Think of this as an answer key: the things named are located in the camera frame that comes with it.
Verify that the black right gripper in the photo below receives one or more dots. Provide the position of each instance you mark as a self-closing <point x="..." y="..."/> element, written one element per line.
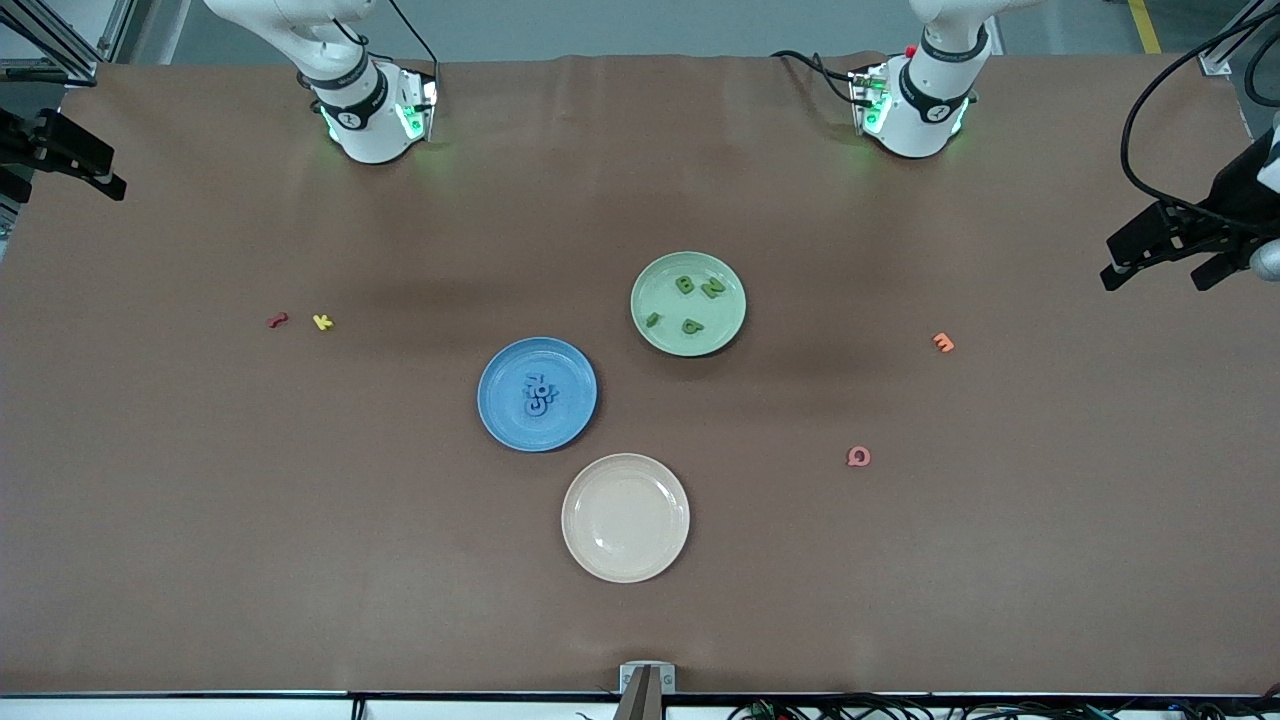
<point x="20" y="137"/>

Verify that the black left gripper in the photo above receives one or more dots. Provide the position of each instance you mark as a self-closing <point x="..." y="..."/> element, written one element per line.
<point x="1233" y="192"/>

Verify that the green foam letter N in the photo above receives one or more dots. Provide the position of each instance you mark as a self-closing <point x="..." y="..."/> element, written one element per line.
<point x="712" y="289"/>

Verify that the green foam letter P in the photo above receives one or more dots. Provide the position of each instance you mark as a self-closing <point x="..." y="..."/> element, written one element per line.
<point x="691" y="326"/>

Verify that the blue foam letter C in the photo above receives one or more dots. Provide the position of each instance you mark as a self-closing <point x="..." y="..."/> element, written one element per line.
<point x="533" y="411"/>

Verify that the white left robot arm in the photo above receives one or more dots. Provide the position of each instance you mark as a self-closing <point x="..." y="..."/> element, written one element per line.
<point x="920" y="120"/>

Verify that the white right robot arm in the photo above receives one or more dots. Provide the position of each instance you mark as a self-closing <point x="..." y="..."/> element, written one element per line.
<point x="370" y="130"/>

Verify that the orange foam letter E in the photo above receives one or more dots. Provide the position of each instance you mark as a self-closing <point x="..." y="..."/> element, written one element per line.
<point x="942" y="342"/>

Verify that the pink foam letter Q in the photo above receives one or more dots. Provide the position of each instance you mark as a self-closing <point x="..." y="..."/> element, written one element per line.
<point x="850" y="456"/>

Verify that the green plate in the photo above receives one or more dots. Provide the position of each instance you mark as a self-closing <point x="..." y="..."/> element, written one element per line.
<point x="670" y="300"/>

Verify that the brown table cover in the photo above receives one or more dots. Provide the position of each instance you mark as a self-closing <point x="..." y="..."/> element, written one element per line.
<point x="640" y="180"/>

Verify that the blue plate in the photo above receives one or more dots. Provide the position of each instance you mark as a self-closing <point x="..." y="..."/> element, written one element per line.
<point x="575" y="410"/>

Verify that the beige plate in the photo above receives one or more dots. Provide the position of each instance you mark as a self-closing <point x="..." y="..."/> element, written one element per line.
<point x="625" y="518"/>

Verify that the aluminium frame profile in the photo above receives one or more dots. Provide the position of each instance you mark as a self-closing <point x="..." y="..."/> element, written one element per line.
<point x="120" y="30"/>
<point x="1215" y="62"/>

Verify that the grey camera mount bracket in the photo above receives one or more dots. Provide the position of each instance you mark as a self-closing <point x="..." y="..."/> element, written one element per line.
<point x="647" y="690"/>

